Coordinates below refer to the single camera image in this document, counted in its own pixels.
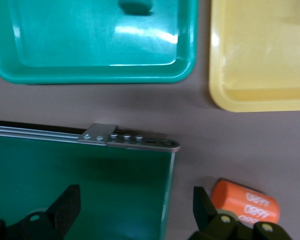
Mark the green conveyor belt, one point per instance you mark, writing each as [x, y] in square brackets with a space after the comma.
[90, 175]

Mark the green plastic tray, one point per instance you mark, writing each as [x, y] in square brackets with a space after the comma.
[90, 50]

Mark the orange cylinder with white print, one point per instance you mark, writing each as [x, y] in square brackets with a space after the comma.
[240, 200]

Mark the green push button switch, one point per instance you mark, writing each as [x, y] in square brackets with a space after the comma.
[135, 6]

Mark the yellow plastic tray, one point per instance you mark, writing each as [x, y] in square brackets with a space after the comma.
[260, 75]

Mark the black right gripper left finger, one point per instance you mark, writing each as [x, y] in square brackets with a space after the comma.
[65, 210]

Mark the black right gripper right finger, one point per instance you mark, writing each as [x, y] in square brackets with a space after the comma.
[205, 212]

